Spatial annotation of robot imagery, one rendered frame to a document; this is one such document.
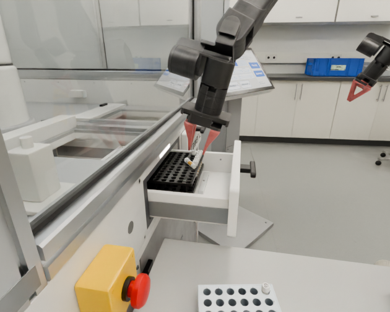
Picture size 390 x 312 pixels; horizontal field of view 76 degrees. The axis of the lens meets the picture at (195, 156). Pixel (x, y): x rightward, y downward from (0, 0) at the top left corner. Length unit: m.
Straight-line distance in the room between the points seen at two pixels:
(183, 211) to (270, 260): 0.21
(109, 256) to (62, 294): 0.07
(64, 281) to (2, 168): 0.15
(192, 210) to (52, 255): 0.28
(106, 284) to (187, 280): 0.22
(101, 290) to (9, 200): 0.15
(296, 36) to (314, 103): 1.08
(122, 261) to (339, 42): 4.24
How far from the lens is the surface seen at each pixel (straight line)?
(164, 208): 0.52
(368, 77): 1.12
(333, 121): 3.79
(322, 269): 0.59
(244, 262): 0.56
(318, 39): 4.29
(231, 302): 0.46
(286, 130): 3.64
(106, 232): 0.38
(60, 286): 0.33
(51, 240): 0.29
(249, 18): 0.54
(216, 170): 0.73
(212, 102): 0.50
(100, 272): 0.35
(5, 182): 0.24
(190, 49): 0.53
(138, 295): 0.35
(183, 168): 0.59
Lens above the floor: 1.15
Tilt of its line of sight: 22 degrees down
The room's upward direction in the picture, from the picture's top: straight up
